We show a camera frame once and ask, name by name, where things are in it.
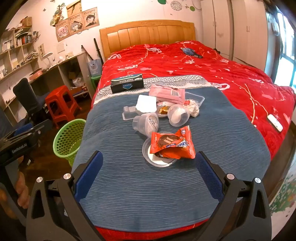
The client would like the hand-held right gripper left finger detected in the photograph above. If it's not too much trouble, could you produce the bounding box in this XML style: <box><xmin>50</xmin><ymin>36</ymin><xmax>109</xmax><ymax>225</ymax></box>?
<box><xmin>26</xmin><ymin>151</ymin><xmax>104</xmax><ymax>241</ymax></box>

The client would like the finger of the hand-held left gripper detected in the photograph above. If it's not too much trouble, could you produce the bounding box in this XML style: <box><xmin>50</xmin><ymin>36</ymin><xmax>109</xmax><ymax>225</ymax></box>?
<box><xmin>10</xmin><ymin>123</ymin><xmax>34</xmax><ymax>137</ymax></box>
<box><xmin>5</xmin><ymin>119</ymin><xmax>53</xmax><ymax>145</ymax></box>

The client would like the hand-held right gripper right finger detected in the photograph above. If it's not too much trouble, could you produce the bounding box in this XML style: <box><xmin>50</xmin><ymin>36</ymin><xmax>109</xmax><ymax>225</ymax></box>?
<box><xmin>192</xmin><ymin>151</ymin><xmax>272</xmax><ymax>241</ymax></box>

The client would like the green perforated plastic basket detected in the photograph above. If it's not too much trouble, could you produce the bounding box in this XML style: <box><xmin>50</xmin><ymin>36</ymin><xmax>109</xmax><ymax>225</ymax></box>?
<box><xmin>53</xmin><ymin>119</ymin><xmax>87</xmax><ymax>167</ymax></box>

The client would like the orange snack wrapper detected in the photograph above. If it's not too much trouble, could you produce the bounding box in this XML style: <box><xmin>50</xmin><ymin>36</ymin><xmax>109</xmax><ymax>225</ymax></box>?
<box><xmin>149</xmin><ymin>125</ymin><xmax>196</xmax><ymax>159</ymax></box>

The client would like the round clear plastic lid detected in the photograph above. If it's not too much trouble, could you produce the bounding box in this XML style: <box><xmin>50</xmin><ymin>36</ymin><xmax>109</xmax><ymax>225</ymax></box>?
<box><xmin>142</xmin><ymin>132</ymin><xmax>183</xmax><ymax>168</ymax></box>

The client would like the clear cup with white inside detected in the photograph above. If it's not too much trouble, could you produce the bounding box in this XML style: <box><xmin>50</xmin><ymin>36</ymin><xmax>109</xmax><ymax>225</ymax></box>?
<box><xmin>167</xmin><ymin>104</ymin><xmax>191</xmax><ymax>127</ymax></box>

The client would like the clear cup with printed label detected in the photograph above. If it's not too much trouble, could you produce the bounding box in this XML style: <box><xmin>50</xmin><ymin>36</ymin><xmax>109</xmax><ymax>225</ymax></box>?
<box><xmin>132</xmin><ymin>112</ymin><xmax>159</xmax><ymax>137</ymax></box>

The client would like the person's left hand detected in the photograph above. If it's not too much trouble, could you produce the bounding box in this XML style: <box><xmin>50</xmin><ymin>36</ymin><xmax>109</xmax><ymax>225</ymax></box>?
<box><xmin>0</xmin><ymin>171</ymin><xmax>30</xmax><ymax>219</ymax></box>

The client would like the red plastic stool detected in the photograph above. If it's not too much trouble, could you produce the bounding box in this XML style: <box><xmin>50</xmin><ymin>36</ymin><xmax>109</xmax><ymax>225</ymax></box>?
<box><xmin>45</xmin><ymin>85</ymin><xmax>82</xmax><ymax>129</ymax></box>

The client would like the blue ribbed blanket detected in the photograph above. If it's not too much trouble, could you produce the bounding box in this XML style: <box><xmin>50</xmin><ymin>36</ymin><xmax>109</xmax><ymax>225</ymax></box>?
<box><xmin>72</xmin><ymin>75</ymin><xmax>271</xmax><ymax>231</ymax></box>

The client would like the white plastic bag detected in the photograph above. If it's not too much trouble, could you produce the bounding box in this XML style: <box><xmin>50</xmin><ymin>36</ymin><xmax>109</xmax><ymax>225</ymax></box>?
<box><xmin>72</xmin><ymin>76</ymin><xmax>85</xmax><ymax>89</ymax></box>

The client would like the crumpled white paper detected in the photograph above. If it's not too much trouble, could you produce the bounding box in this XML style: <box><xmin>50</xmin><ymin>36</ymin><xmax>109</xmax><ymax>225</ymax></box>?
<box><xmin>184</xmin><ymin>100</ymin><xmax>200</xmax><ymax>117</ymax></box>

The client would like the green plastic stool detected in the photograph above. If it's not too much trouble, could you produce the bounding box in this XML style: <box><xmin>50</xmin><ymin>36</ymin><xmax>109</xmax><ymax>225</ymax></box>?
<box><xmin>91</xmin><ymin>75</ymin><xmax>102</xmax><ymax>90</ymax></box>

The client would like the white desk lamp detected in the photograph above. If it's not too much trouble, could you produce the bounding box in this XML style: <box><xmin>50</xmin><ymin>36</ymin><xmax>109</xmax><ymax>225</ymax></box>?
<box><xmin>43</xmin><ymin>52</ymin><xmax>55</xmax><ymax>70</ymax></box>

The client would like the white desk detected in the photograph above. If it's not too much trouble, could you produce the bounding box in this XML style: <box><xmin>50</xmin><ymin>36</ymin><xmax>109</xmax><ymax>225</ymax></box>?
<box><xmin>29</xmin><ymin>51</ymin><xmax>96</xmax><ymax>99</ymax></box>

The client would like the clear plastic tray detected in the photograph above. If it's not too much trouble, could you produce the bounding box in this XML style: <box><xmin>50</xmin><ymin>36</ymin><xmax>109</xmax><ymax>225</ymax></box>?
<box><xmin>122</xmin><ymin>105</ymin><xmax>144</xmax><ymax>121</ymax></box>

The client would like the clear rectangular plastic container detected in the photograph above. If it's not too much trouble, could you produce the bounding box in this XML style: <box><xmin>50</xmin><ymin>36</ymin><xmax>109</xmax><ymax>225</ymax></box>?
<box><xmin>183</xmin><ymin>91</ymin><xmax>205</xmax><ymax>109</ymax></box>

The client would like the colourful map mat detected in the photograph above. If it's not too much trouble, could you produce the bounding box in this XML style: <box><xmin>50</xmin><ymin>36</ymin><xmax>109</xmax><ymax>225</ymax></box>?
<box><xmin>269</xmin><ymin>171</ymin><xmax>296</xmax><ymax>219</ymax></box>

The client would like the small cup with golden wrapper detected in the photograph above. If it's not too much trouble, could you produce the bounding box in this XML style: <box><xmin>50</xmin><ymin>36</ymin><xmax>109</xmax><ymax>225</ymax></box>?
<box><xmin>156</xmin><ymin>105</ymin><xmax>171</xmax><ymax>118</ymax></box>

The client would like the light blue paper bag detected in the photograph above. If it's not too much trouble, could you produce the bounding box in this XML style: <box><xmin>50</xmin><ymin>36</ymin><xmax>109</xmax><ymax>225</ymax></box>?
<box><xmin>88</xmin><ymin>58</ymin><xmax>103</xmax><ymax>77</ymax></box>

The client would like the white remote control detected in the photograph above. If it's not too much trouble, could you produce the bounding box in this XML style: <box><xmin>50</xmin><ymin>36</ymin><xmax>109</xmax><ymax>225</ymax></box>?
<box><xmin>267</xmin><ymin>114</ymin><xmax>284</xmax><ymax>132</ymax></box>

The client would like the white square paper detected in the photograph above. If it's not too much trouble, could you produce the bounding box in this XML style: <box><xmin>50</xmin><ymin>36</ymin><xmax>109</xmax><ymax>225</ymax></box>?
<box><xmin>135</xmin><ymin>95</ymin><xmax>157</xmax><ymax>113</ymax></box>

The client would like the pink snack packet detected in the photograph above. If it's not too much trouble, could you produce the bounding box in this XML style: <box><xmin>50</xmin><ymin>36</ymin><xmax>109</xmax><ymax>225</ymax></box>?
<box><xmin>149</xmin><ymin>84</ymin><xmax>186</xmax><ymax>105</ymax></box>

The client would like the black stick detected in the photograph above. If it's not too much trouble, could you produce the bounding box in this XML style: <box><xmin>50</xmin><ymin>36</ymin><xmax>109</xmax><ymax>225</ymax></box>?
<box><xmin>94</xmin><ymin>38</ymin><xmax>105</xmax><ymax>65</ymax></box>

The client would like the black cardboard box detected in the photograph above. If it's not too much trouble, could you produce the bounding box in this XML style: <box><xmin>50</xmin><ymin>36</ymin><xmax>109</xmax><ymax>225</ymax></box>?
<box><xmin>110</xmin><ymin>74</ymin><xmax>144</xmax><ymax>94</ymax></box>

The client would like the red printed blanket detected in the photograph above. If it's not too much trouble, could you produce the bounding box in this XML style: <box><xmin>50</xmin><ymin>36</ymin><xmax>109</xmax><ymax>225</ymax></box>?
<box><xmin>91</xmin><ymin>40</ymin><xmax>296</xmax><ymax>239</ymax></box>

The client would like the blue plush toy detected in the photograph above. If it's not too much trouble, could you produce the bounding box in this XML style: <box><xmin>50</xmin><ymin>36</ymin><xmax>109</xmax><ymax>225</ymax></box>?
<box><xmin>180</xmin><ymin>47</ymin><xmax>203</xmax><ymax>58</ymax></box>

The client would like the wooden bed headboard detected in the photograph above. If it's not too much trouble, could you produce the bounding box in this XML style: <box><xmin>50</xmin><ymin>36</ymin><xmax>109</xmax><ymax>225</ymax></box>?
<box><xmin>99</xmin><ymin>20</ymin><xmax>196</xmax><ymax>61</ymax></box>

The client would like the window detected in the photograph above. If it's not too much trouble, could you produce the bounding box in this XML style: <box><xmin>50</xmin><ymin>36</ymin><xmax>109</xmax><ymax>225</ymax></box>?
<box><xmin>266</xmin><ymin>7</ymin><xmax>296</xmax><ymax>90</ymax></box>

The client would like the cream wardrobe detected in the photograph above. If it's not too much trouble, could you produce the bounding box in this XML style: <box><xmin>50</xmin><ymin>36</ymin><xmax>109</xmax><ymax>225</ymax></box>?
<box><xmin>200</xmin><ymin>0</ymin><xmax>269</xmax><ymax>70</ymax></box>

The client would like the white wall bookshelf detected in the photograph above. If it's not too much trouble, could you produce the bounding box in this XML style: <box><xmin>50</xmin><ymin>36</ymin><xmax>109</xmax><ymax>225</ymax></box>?
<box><xmin>0</xmin><ymin>27</ymin><xmax>42</xmax><ymax>112</ymax></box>

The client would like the cartoon wall poster strip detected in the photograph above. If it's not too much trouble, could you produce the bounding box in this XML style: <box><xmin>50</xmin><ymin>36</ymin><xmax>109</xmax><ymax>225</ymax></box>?
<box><xmin>55</xmin><ymin>7</ymin><xmax>100</xmax><ymax>42</ymax></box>

